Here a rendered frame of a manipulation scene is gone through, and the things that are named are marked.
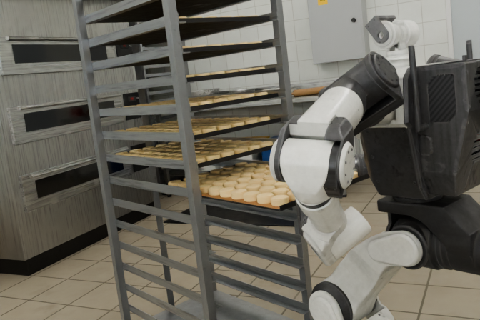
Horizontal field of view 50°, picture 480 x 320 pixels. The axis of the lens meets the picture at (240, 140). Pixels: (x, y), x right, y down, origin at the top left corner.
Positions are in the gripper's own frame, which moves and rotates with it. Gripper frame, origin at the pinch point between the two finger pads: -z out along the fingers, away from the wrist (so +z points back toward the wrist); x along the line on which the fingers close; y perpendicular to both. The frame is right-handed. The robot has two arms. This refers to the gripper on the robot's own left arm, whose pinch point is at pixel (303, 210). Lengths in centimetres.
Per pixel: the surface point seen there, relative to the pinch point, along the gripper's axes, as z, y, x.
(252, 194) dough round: -20.3, 8.6, 1.1
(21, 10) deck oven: -243, 104, 93
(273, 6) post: -57, -14, 57
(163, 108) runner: -47, 29, 27
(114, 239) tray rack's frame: -86, 54, -24
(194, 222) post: -34.0, 25.1, -8.0
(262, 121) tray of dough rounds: -53, -4, 18
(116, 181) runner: -82, 50, 0
